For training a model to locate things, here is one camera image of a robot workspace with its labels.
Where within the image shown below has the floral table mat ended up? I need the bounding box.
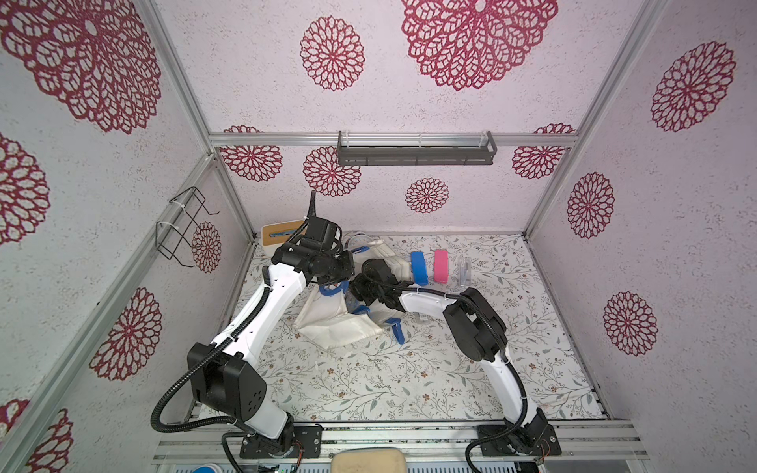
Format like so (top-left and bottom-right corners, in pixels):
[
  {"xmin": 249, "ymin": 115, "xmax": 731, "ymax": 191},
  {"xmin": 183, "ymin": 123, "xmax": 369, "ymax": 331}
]
[{"xmin": 257, "ymin": 235, "xmax": 606, "ymax": 421}]

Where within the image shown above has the clear plastic compass set case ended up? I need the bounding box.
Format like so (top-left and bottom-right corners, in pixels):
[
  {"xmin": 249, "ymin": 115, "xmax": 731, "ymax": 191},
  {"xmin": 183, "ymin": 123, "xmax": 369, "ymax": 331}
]
[{"xmin": 457, "ymin": 257, "xmax": 472, "ymax": 288}]

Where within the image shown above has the pink plastic pencil case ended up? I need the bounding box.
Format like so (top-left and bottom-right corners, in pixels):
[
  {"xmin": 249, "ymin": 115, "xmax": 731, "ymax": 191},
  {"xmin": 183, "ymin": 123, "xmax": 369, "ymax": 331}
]
[{"xmin": 433, "ymin": 250, "xmax": 449, "ymax": 285}]

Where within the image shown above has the white round alarm clock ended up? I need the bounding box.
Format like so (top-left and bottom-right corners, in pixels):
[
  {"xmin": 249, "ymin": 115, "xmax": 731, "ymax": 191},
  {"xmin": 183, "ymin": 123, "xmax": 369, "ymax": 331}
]
[{"xmin": 344, "ymin": 231, "xmax": 376, "ymax": 250}]

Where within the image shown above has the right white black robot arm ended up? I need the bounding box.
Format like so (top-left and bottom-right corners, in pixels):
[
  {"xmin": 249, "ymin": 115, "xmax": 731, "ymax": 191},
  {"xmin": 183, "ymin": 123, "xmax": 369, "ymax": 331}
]
[{"xmin": 349, "ymin": 259, "xmax": 562, "ymax": 472}]

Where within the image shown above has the white wooden-top tissue box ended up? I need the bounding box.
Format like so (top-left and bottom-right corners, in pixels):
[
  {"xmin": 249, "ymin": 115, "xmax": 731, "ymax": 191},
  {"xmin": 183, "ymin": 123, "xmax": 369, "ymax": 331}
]
[{"xmin": 261, "ymin": 220, "xmax": 304, "ymax": 250}]

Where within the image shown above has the blue plastic box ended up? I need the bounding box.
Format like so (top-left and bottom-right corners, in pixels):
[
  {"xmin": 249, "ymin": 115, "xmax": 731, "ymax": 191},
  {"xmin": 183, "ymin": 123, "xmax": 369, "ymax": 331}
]
[{"xmin": 410, "ymin": 251, "xmax": 429, "ymax": 286}]

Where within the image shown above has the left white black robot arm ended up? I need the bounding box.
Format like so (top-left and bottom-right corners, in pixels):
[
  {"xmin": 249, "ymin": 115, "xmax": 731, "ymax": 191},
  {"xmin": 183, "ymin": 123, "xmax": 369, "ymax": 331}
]
[{"xmin": 150, "ymin": 199, "xmax": 354, "ymax": 456}]

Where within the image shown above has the white canvas cartoon tote bag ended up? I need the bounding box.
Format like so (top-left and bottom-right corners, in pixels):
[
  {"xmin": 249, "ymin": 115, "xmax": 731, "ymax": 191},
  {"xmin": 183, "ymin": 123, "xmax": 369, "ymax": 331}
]
[{"xmin": 294, "ymin": 240, "xmax": 413, "ymax": 350}]

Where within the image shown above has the black wire wall rack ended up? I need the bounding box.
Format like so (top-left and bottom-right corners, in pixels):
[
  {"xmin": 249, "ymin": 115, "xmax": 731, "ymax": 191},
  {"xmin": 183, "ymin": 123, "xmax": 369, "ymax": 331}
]
[{"xmin": 154, "ymin": 186, "xmax": 220, "ymax": 268}]

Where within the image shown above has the beige cushioned pad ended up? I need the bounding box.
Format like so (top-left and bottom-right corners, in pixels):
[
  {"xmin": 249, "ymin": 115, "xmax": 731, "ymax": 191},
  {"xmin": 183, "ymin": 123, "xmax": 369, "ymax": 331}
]
[{"xmin": 330, "ymin": 449, "xmax": 407, "ymax": 473}]

